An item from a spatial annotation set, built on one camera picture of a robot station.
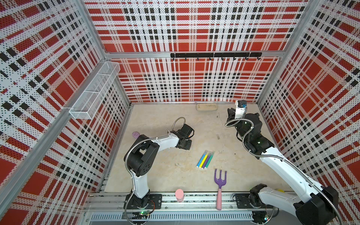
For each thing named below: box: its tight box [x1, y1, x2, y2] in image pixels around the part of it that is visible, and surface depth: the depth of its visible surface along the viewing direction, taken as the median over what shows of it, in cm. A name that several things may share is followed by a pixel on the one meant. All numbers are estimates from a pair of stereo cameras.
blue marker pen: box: [196, 150, 207, 168], surface depth 90 cm
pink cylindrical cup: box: [175, 188, 185, 203], surface depth 70 cm
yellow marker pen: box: [199, 151, 210, 169], surface depth 90 cm
